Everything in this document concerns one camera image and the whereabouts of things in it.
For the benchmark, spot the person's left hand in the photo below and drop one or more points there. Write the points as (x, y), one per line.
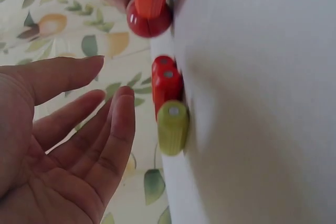
(44, 176)

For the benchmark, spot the orange ribbed toy cylinder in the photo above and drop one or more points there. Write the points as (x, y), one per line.
(151, 2)

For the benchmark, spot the red toy ball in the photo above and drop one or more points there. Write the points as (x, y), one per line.
(149, 26)

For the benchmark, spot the red toy cylinder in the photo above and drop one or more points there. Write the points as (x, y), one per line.
(166, 87)
(162, 63)

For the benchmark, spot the yellow-green toy cylinder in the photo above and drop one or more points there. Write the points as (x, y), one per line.
(172, 129)

